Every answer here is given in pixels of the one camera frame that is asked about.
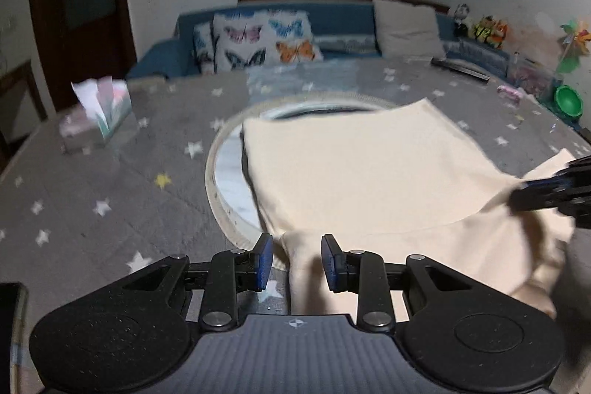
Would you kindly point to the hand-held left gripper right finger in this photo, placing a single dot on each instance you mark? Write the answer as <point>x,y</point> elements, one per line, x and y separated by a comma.
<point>329,265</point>

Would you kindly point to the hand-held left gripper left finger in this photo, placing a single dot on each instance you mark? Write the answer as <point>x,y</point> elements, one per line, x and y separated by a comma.
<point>264,261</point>

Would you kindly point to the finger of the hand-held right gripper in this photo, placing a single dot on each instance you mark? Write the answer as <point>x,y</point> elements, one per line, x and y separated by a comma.
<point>544,182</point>
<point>531,200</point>

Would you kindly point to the cream cloth garment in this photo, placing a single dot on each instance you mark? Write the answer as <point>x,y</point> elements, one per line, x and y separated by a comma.
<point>369,181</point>

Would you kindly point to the green bowl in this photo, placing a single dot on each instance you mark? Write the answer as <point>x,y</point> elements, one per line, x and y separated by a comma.
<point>569,99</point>

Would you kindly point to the round marble turntable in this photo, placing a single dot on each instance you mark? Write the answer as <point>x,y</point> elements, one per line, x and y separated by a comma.
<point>226,181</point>

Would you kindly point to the small pink toy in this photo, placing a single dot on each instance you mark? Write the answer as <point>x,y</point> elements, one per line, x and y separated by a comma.
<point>509,92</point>

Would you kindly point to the clear plastic container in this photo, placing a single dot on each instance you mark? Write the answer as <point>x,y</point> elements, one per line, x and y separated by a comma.
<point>530,75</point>

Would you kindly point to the black remote control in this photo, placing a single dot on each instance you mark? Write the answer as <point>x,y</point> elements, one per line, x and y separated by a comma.
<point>461,68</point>

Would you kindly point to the colourful pinwheel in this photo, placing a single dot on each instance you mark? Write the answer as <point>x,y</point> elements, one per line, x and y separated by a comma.
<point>575,43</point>

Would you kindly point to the grey star tablecloth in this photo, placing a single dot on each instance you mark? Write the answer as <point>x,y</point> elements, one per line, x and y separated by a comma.
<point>115,200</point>

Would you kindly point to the yellow orange plush toy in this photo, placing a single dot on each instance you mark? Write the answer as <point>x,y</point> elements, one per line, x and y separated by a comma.
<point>490,30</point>

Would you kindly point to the black and white plush toy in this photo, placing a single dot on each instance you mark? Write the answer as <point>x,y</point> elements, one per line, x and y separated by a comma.
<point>461,19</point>

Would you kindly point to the beige cushion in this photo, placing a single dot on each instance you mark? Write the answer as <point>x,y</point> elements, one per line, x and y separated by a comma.
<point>406,29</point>

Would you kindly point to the tissue box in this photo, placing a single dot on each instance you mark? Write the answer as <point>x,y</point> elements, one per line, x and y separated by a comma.
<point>99,117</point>

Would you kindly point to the large butterfly print pillow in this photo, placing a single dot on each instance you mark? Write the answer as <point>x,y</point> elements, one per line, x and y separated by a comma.
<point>258,41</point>

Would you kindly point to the small butterfly print pillow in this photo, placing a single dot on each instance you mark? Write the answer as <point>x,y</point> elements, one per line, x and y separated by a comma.
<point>202,48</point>

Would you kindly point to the blue sofa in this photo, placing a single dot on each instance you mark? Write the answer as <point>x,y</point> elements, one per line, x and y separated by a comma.
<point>157,59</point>

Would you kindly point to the dark wooden chair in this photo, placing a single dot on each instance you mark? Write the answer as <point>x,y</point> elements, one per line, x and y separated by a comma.
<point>18,98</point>

